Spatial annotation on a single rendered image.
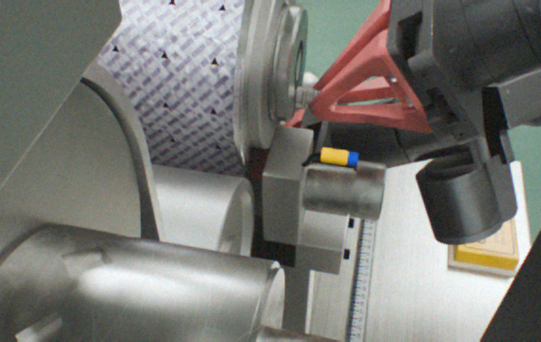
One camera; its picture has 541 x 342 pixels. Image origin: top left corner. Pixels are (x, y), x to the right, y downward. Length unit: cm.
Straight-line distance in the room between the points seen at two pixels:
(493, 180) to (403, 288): 24
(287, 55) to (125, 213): 17
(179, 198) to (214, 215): 2
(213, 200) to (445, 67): 14
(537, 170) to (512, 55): 192
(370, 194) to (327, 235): 6
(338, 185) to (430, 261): 35
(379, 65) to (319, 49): 229
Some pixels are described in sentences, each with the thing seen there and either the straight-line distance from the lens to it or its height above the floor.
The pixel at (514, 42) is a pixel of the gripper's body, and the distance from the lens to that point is 32.
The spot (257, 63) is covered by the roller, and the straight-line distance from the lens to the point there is 33.
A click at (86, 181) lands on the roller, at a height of 135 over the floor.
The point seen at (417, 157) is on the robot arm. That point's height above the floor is 115.
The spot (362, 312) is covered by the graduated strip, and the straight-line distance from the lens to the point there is 67.
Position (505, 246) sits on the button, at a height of 92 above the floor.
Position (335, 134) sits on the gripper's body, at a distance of 48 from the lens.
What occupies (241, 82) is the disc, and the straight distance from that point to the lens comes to 31.
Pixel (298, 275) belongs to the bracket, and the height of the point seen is 108.
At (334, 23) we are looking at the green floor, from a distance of 280.
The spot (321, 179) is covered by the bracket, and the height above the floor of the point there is 119.
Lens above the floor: 147
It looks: 46 degrees down
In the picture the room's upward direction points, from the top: straight up
